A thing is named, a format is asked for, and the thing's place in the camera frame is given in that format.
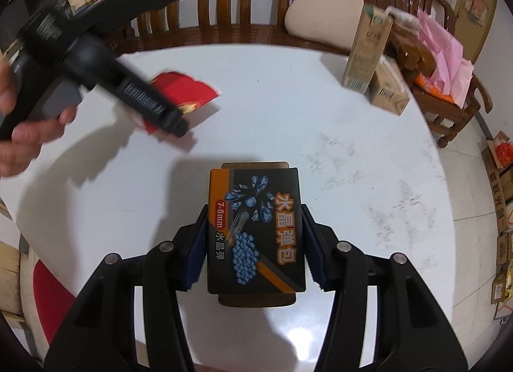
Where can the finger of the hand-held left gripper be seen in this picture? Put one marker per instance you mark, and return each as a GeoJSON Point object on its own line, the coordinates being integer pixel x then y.
{"type": "Point", "coordinates": [148, 101]}

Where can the brown wooden sofa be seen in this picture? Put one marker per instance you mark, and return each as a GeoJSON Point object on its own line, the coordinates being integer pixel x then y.
{"type": "Point", "coordinates": [240, 15]}

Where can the red stool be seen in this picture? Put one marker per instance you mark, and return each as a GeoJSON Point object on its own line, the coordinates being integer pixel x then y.
{"type": "Point", "coordinates": [54, 300]}

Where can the pink plastic bag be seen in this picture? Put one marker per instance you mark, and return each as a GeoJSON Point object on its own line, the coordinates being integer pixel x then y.
{"type": "Point", "coordinates": [445, 55]}

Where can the person's left hand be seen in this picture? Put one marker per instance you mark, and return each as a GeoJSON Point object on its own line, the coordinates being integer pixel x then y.
{"type": "Point", "coordinates": [28, 143]}

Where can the red snack packet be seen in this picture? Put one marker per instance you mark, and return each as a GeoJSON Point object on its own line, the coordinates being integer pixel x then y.
{"type": "Point", "coordinates": [184, 89]}

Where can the orange bag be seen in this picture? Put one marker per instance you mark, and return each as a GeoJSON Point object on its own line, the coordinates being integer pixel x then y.
{"type": "Point", "coordinates": [433, 89]}

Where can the yellowish door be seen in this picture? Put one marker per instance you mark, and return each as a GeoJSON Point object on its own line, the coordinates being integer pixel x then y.
{"type": "Point", "coordinates": [461, 15]}

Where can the beige green drink carton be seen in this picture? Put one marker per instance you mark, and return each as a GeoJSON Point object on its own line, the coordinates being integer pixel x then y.
{"type": "Point", "coordinates": [366, 51]}
{"type": "Point", "coordinates": [390, 87]}

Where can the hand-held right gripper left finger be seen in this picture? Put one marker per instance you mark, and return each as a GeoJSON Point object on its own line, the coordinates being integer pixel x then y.
{"type": "Point", "coordinates": [196, 252]}

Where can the printed cardboard box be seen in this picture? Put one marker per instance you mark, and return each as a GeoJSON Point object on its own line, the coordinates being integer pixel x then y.
{"type": "Point", "coordinates": [501, 199]}

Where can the black box with blue print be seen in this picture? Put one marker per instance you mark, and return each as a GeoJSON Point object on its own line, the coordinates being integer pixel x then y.
{"type": "Point", "coordinates": [256, 228]}

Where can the red paper door decoration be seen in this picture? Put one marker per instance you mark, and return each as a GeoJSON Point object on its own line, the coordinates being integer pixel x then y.
{"type": "Point", "coordinates": [477, 7]}

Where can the beige cushion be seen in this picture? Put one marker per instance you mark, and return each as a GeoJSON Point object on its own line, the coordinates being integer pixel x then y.
{"type": "Point", "coordinates": [324, 9]}

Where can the brown wooden armchair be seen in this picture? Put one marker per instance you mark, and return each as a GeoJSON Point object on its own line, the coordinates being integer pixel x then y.
{"type": "Point", "coordinates": [417, 55]}

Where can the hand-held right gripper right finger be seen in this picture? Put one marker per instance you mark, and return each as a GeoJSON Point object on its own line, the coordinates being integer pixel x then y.
{"type": "Point", "coordinates": [314, 252]}

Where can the plain cardboard box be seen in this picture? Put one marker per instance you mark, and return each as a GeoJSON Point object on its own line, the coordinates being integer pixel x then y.
{"type": "Point", "coordinates": [504, 276]}

